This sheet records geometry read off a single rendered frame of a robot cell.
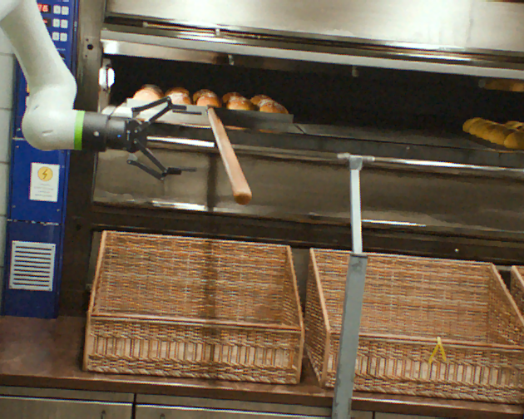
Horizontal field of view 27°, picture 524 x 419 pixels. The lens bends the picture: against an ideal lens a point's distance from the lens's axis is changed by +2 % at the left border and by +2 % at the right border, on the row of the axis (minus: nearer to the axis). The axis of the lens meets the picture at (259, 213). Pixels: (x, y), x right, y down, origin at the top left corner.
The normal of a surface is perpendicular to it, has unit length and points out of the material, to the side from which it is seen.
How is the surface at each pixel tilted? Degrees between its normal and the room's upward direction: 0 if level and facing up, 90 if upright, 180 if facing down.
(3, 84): 90
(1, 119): 90
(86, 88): 90
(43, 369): 0
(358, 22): 70
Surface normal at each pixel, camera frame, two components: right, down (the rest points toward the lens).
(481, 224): 0.09, -0.18
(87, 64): 0.06, 0.17
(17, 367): 0.10, -0.98
